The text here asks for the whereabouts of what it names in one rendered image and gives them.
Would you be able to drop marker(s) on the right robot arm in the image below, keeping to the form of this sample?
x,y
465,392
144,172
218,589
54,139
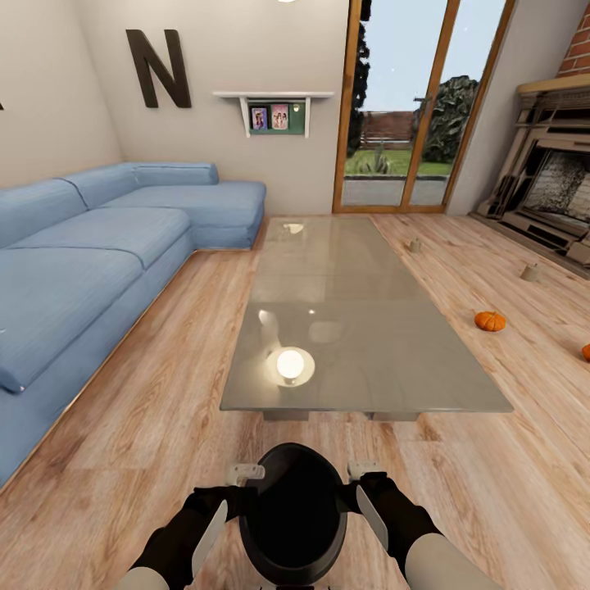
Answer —
x,y
426,558

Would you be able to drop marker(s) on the pillar candle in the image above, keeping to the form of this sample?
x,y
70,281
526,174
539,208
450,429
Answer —
x,y
415,246
531,273

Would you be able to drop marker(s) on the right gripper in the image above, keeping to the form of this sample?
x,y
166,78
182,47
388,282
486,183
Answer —
x,y
343,498

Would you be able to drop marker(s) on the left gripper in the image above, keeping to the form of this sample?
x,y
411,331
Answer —
x,y
245,500

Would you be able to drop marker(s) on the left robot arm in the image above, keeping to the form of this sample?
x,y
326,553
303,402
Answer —
x,y
173,555

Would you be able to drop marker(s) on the decorative sign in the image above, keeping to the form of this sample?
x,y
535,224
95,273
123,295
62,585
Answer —
x,y
144,54

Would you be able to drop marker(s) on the cauldron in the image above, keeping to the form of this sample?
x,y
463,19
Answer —
x,y
296,535

